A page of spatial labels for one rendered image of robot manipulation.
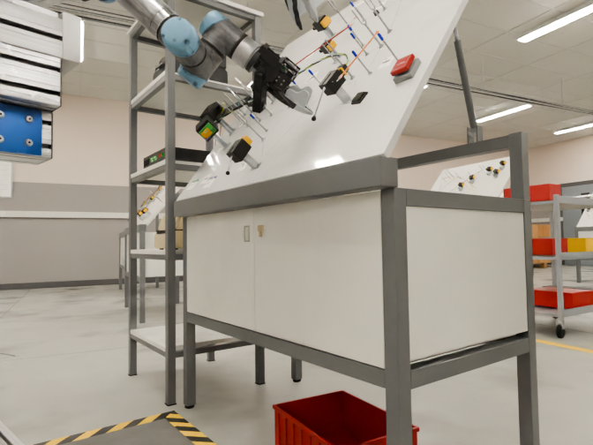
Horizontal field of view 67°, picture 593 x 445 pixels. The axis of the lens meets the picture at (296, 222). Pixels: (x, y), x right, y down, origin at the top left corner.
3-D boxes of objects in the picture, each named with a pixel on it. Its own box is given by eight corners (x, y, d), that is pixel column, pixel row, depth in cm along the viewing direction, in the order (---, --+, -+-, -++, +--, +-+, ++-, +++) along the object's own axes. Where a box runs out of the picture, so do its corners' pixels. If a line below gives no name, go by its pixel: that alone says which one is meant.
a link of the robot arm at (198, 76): (165, 61, 110) (192, 26, 110) (181, 78, 121) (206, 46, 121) (190, 79, 109) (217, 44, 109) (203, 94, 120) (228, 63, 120)
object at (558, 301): (563, 340, 300) (556, 181, 305) (495, 328, 343) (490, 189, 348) (628, 324, 353) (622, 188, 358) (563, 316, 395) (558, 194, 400)
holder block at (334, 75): (326, 96, 126) (318, 86, 124) (338, 81, 127) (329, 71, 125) (334, 94, 122) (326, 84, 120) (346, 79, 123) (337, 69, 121)
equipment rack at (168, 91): (166, 407, 187) (166, -21, 196) (125, 374, 236) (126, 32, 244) (267, 383, 217) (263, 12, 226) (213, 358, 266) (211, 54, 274)
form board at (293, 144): (179, 203, 190) (176, 200, 190) (289, 48, 230) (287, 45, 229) (388, 159, 96) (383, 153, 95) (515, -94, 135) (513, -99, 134)
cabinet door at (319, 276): (381, 369, 97) (377, 190, 99) (252, 331, 141) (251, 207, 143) (389, 367, 99) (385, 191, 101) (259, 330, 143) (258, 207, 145)
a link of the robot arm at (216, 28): (197, 39, 120) (216, 13, 120) (229, 65, 121) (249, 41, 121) (193, 28, 112) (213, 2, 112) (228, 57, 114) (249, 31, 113)
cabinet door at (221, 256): (254, 331, 142) (252, 207, 144) (186, 311, 186) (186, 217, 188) (259, 330, 143) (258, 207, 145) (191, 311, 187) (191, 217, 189)
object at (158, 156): (167, 160, 199) (167, 145, 199) (142, 170, 227) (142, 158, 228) (232, 167, 218) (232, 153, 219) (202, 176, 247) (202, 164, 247)
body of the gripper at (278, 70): (296, 77, 114) (258, 45, 112) (277, 102, 118) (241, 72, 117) (303, 70, 120) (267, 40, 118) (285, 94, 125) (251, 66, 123)
